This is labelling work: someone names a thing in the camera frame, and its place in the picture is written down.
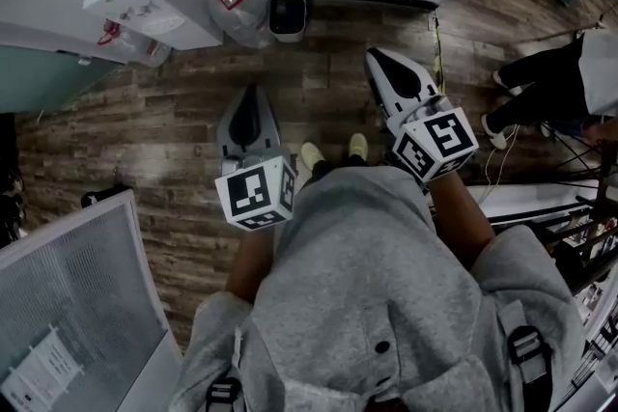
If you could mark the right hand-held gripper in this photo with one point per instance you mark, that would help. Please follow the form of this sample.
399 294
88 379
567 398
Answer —
434 145

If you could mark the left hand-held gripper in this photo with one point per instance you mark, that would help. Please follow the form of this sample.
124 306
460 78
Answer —
253 198

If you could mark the person's right forearm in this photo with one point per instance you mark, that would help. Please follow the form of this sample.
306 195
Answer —
458 217

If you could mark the person's left forearm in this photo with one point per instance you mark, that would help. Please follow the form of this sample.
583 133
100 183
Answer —
251 265

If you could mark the person's left pale shoe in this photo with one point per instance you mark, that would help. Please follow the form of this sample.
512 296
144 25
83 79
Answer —
311 154

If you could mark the person's pale shoe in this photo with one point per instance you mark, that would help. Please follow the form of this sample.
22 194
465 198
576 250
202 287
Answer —
311 154
358 145

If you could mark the person's right pale shoe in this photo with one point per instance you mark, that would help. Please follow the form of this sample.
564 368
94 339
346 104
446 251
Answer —
358 145

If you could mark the person's black trousers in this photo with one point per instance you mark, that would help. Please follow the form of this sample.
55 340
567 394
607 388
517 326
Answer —
321 169

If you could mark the white shelf board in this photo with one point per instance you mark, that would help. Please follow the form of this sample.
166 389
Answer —
531 200

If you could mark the person's grey hooded sweatshirt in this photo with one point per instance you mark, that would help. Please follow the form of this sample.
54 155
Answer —
362 280

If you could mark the white perforated panel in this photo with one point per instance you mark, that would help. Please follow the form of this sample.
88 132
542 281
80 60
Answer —
101 275

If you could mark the black metal rack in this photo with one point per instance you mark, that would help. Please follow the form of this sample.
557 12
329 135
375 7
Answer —
601 169

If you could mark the white paper label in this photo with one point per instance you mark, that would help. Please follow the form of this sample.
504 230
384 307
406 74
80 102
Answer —
43 366

